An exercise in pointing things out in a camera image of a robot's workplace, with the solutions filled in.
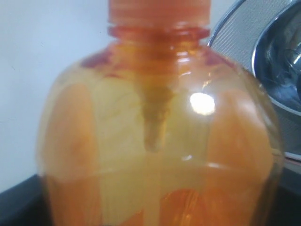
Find small stainless steel bowl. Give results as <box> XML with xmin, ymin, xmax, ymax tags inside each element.
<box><xmin>252</xmin><ymin>0</ymin><xmax>301</xmax><ymax>115</ymax></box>

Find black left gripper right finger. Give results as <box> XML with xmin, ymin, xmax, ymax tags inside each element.
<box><xmin>274</xmin><ymin>187</ymin><xmax>301</xmax><ymax>226</ymax></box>

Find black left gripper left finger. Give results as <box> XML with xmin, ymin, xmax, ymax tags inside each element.
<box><xmin>0</xmin><ymin>175</ymin><xmax>52</xmax><ymax>226</ymax></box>

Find orange dish soap pump bottle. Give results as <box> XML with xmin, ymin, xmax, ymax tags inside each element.
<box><xmin>37</xmin><ymin>0</ymin><xmax>284</xmax><ymax>226</ymax></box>

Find steel mesh strainer bowl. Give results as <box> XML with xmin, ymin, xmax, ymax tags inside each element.
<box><xmin>208</xmin><ymin>0</ymin><xmax>301</xmax><ymax>162</ymax></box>

